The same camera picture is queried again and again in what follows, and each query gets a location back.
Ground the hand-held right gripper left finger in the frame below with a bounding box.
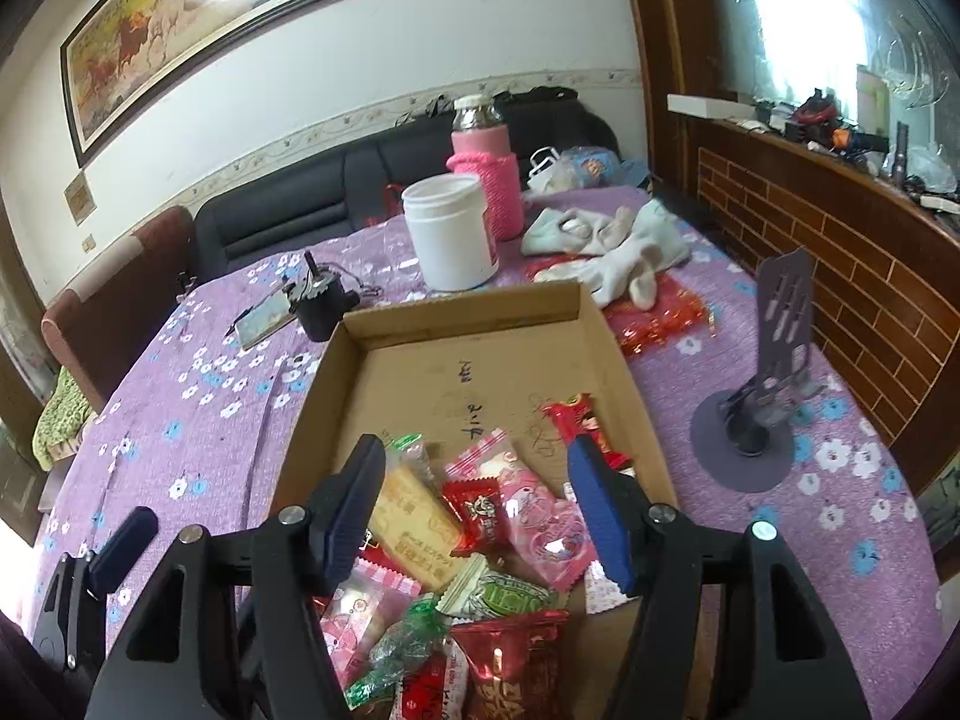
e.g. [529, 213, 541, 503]
[84, 433, 387, 720]

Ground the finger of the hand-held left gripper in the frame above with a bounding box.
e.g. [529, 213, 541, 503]
[82, 506, 160, 593]

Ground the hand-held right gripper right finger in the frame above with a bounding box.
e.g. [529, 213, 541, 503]
[566, 435, 871, 720]

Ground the pink cartoon snack packet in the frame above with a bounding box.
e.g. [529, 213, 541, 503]
[319, 559, 425, 691]

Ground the cardboard box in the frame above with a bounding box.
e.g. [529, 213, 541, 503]
[268, 281, 680, 720]

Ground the green white snack packet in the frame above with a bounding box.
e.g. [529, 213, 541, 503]
[436, 553, 571, 620]

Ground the pink clear snack packet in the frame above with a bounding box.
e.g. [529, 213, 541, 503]
[442, 427, 526, 500]

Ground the green blanket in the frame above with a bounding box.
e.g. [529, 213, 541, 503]
[30, 367, 98, 470]

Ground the purple floral tablecloth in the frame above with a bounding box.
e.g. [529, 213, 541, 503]
[22, 184, 946, 720]

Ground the red plastic bag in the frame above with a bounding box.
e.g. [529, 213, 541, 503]
[525, 259, 713, 357]

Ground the black cylindrical device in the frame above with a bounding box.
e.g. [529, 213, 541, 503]
[289, 251, 362, 342]

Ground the notebook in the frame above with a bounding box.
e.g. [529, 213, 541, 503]
[229, 289, 297, 350]

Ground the brown armchair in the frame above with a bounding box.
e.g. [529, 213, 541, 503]
[41, 204, 197, 413]

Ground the grey phone stand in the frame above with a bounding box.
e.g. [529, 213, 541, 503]
[688, 247, 826, 494]

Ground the white sock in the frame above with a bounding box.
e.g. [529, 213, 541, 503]
[585, 199, 692, 310]

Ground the pale green sock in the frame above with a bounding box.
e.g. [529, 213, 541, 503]
[521, 206, 620, 257]

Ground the white plastic jar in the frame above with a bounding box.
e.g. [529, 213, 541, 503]
[401, 174, 501, 293]

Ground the black sofa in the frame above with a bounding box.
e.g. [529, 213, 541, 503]
[193, 86, 623, 290]

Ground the blue printed plastic bag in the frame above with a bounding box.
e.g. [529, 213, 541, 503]
[555, 144, 627, 192]

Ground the pink sleeved bottle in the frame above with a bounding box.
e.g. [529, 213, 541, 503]
[446, 94, 526, 241]

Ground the white plastic bag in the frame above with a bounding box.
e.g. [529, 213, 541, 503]
[525, 146, 571, 192]

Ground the brick pattern wooden cabinet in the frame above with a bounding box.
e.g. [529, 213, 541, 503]
[694, 120, 960, 451]

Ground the white flat box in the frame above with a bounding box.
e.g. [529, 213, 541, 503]
[666, 92, 758, 121]

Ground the red black tool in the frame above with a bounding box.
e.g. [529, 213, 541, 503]
[787, 88, 841, 128]

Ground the clear plastic bag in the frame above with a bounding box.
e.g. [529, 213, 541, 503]
[904, 142, 959, 192]

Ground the framed painting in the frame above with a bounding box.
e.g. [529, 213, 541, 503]
[60, 0, 353, 170]

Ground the wall plaque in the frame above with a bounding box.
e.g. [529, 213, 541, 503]
[64, 174, 97, 224]

